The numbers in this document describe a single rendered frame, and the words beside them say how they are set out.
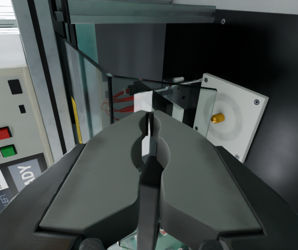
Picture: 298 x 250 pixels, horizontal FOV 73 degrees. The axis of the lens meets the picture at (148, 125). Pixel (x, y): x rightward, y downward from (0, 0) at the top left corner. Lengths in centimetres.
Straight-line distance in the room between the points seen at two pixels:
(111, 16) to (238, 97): 27
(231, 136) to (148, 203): 32
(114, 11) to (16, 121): 25
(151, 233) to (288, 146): 29
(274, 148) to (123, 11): 35
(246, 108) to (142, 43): 31
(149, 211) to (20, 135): 31
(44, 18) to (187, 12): 25
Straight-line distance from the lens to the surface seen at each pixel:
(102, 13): 35
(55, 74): 36
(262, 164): 45
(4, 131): 42
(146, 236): 21
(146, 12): 39
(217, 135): 48
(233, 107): 43
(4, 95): 40
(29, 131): 43
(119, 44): 54
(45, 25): 35
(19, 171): 48
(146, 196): 16
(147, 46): 58
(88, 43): 35
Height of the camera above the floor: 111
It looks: 27 degrees down
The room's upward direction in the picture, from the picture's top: 105 degrees counter-clockwise
